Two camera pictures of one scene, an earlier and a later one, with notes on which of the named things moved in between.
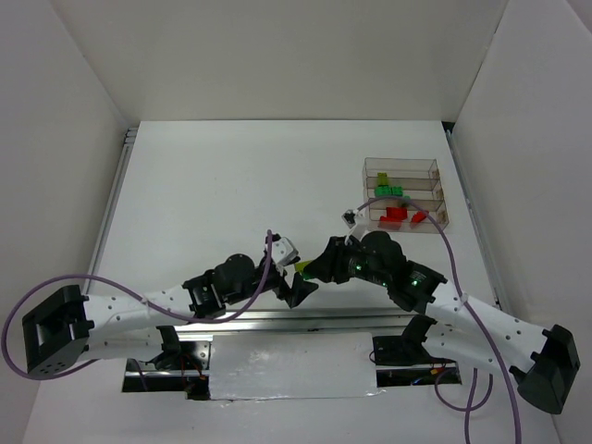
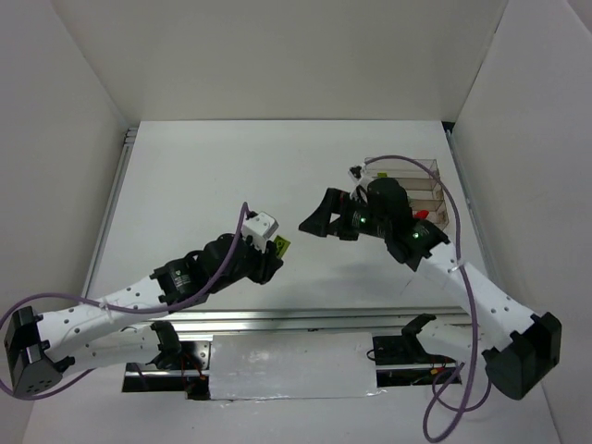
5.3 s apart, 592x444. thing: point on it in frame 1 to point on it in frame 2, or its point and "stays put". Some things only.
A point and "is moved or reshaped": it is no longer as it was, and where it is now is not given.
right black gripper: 333,260 to 342,218
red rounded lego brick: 418,216 stays put
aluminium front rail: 310,320 stays put
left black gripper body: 281,282 to 268,266
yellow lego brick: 300,265 is moved or reshaped
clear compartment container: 413,178 stays put
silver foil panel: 292,365 stays put
